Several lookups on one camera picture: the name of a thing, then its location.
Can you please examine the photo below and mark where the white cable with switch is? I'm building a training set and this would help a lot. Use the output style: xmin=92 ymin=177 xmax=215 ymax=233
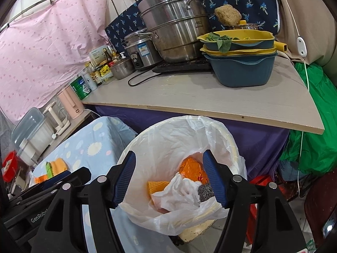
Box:
xmin=272 ymin=0 xmax=310 ymax=193

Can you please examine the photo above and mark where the pink dotted curtain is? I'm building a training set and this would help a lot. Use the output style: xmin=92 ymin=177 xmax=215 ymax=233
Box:
xmin=0 ymin=0 xmax=110 ymax=122

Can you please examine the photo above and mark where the green vegetable leaf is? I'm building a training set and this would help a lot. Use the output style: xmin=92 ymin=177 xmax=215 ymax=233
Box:
xmin=205 ymin=32 xmax=233 ymax=53

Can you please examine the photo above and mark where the light blue dotted blanket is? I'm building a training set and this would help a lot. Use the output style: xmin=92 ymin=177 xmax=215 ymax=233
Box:
xmin=29 ymin=116 xmax=185 ymax=253

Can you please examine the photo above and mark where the large orange foil wrapper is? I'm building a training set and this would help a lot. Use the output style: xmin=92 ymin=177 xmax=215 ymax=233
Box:
xmin=179 ymin=157 xmax=208 ymax=182

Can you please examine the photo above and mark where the beige cloth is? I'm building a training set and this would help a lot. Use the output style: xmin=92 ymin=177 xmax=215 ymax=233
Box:
xmin=261 ymin=0 xmax=337 ymax=69

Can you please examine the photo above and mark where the white tissue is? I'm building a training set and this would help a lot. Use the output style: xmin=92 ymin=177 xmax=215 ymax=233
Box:
xmin=151 ymin=174 xmax=202 ymax=213

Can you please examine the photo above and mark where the black induction cooktop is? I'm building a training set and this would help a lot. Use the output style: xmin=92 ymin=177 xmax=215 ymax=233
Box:
xmin=152 ymin=58 xmax=214 ymax=74

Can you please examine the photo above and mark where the white green carton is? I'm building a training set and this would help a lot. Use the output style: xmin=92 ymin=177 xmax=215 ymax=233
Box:
xmin=88 ymin=46 xmax=108 ymax=65

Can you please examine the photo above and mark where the blue basin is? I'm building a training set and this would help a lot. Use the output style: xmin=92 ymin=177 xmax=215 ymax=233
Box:
xmin=204 ymin=51 xmax=279 ymax=87

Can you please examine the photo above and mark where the bin with white plastic liner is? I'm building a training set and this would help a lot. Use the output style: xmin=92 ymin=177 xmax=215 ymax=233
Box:
xmin=116 ymin=115 xmax=248 ymax=236

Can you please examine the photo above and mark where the purple table skirt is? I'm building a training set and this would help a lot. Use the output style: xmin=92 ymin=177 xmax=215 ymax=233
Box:
xmin=86 ymin=105 xmax=290 ymax=177

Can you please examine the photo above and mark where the white cylindrical container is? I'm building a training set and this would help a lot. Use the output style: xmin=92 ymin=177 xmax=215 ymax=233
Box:
xmin=18 ymin=140 xmax=37 ymax=165

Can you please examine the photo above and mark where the steel wool scourer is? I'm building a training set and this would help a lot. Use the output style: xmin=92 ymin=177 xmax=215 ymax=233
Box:
xmin=197 ymin=184 xmax=215 ymax=199

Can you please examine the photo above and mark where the black power cable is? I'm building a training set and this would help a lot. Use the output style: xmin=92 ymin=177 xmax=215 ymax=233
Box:
xmin=128 ymin=65 xmax=158 ymax=87

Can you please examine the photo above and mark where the blue plastic bag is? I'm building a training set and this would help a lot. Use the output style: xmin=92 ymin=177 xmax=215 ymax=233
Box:
xmin=279 ymin=161 xmax=298 ymax=182

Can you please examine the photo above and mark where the small steel pot with lid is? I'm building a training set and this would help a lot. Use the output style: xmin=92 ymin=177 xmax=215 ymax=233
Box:
xmin=109 ymin=53 xmax=136 ymax=80

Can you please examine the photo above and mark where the red bag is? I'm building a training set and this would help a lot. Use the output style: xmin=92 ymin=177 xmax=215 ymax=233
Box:
xmin=247 ymin=174 xmax=287 ymax=243

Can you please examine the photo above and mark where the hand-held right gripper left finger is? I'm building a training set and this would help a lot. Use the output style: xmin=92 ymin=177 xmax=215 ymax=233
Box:
xmin=38 ymin=150 xmax=136 ymax=253

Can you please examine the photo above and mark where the red basin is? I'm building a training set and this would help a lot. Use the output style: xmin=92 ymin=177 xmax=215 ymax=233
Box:
xmin=3 ymin=151 xmax=20 ymax=182

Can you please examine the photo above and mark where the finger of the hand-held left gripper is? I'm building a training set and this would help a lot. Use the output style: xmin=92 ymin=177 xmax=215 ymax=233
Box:
xmin=9 ymin=167 xmax=91 ymax=211
xmin=42 ymin=171 xmax=72 ymax=189

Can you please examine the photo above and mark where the dark red stool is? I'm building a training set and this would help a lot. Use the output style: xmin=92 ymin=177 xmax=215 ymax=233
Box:
xmin=304 ymin=174 xmax=337 ymax=245

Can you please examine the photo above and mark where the silver rice cooker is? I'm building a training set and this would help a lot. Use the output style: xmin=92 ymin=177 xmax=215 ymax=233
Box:
xmin=122 ymin=28 xmax=162 ymax=70

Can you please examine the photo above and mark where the stainless steel bowl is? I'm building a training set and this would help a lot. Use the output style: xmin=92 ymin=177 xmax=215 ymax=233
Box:
xmin=226 ymin=22 xmax=264 ymax=31

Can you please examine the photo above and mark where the green plastic bag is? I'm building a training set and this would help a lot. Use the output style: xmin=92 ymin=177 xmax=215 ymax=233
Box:
xmin=279 ymin=62 xmax=337 ymax=174

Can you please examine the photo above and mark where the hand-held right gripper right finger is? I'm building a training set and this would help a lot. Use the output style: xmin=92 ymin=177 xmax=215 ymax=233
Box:
xmin=202 ymin=149 xmax=307 ymax=253

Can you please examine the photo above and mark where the brown loofah sponge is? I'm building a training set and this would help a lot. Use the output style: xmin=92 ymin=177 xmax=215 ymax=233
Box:
xmin=214 ymin=4 xmax=242 ymax=27

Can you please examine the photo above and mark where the wooden stool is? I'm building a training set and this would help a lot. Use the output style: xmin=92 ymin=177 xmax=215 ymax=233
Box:
xmin=179 ymin=216 xmax=224 ymax=243

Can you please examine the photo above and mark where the green can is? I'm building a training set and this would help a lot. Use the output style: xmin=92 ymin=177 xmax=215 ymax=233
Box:
xmin=70 ymin=76 xmax=91 ymax=101

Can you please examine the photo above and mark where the white glass kettle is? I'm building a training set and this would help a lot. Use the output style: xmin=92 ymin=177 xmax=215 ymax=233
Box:
xmin=42 ymin=101 xmax=71 ymax=136

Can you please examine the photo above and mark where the stainless steel steamer pot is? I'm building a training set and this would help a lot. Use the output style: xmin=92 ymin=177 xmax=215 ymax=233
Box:
xmin=137 ymin=0 xmax=212 ymax=62

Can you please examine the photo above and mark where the yellow rimmed strainer basin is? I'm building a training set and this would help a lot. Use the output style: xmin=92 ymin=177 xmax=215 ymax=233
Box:
xmin=197 ymin=30 xmax=275 ymax=51

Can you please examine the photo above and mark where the dish box with clear lid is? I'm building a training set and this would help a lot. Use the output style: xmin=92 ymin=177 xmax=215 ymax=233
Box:
xmin=11 ymin=107 xmax=53 ymax=166

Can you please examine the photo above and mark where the navy palm print cloth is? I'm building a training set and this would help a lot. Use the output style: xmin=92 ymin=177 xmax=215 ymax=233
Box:
xmin=105 ymin=0 xmax=279 ymax=54

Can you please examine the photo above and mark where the pink kettle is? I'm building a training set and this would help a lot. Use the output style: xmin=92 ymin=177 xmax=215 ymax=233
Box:
xmin=57 ymin=87 xmax=85 ymax=120

